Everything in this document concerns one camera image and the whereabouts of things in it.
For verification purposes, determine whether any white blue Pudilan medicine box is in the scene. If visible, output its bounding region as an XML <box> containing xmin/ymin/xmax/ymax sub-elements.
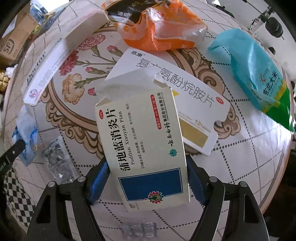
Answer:
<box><xmin>95</xmin><ymin>69</ymin><xmax>190</xmax><ymax>211</ymax></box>

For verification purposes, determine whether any silver pill blister pack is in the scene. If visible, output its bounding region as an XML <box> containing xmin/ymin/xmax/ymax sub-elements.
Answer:
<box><xmin>42</xmin><ymin>136</ymin><xmax>79</xmax><ymax>185</ymax></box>

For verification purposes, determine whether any white flat medicine box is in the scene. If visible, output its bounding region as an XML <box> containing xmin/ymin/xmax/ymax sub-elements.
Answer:
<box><xmin>105</xmin><ymin>45</ymin><xmax>230</xmax><ymax>156</ymax></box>

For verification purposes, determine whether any checkered black white cloth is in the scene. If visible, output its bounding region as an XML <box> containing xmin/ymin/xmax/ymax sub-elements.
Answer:
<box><xmin>4</xmin><ymin>165</ymin><xmax>40</xmax><ymax>230</ymax></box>

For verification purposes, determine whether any clear blister pack near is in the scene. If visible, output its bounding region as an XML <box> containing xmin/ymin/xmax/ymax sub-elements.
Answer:
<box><xmin>120</xmin><ymin>222</ymin><xmax>158</xmax><ymax>240</ymax></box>

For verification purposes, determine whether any barbell weight rack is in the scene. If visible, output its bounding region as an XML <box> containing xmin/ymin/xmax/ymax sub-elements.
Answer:
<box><xmin>242</xmin><ymin>0</ymin><xmax>296</xmax><ymax>56</ymax></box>

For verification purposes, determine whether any orange plastic snack bag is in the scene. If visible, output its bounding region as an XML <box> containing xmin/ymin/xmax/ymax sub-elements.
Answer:
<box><xmin>102</xmin><ymin>0</ymin><xmax>208</xmax><ymax>52</ymax></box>

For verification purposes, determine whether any brown cardboard box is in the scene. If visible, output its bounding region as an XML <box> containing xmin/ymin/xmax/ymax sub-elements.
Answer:
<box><xmin>1</xmin><ymin>3</ymin><xmax>38</xmax><ymax>65</ymax></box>

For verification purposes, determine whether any long white toothpaste box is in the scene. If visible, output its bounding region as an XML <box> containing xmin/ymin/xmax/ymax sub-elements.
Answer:
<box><xmin>22</xmin><ymin>9</ymin><xmax>107</xmax><ymax>106</ymax></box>

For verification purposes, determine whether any blue white plastic wrapper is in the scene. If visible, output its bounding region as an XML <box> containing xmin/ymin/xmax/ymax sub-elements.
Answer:
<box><xmin>11</xmin><ymin>105</ymin><xmax>38</xmax><ymax>167</ymax></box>

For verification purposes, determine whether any blue green rice bag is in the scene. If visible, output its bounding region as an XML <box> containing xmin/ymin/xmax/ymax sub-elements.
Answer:
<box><xmin>209</xmin><ymin>29</ymin><xmax>295</xmax><ymax>132</ymax></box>

